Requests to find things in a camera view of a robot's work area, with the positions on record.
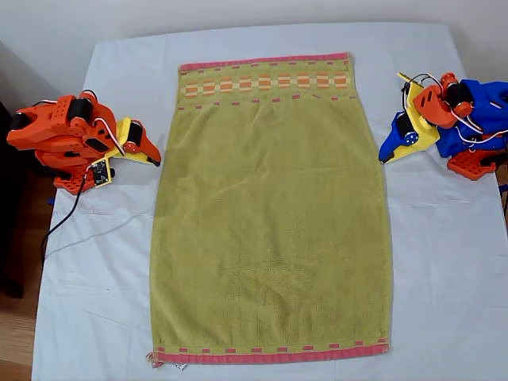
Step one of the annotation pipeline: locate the dark wooden cabinet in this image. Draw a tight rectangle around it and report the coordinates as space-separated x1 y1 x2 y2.
0 98 40 299

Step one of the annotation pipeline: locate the green towel with pink border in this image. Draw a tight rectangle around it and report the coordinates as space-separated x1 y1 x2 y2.
145 51 394 369

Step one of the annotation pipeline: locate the small camera on red arm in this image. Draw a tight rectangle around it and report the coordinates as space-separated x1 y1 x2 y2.
87 158 117 187

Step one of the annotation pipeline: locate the black cable of red arm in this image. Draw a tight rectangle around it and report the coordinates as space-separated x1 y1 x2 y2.
40 176 88 261

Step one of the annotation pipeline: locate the white table cover sheet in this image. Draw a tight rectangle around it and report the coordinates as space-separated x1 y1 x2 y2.
31 21 508 381

